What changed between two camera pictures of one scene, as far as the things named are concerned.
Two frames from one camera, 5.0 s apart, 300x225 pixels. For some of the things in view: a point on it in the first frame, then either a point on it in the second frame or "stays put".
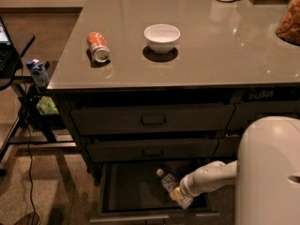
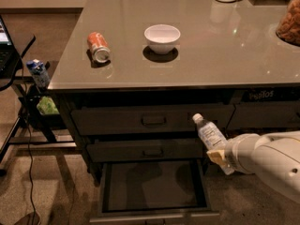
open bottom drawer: (131, 193) stays put
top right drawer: (245, 114) stays put
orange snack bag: (288, 28) stays put
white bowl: (161, 37) stays put
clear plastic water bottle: (170, 183) -> (213, 138)
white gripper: (187, 185) -> (238, 154)
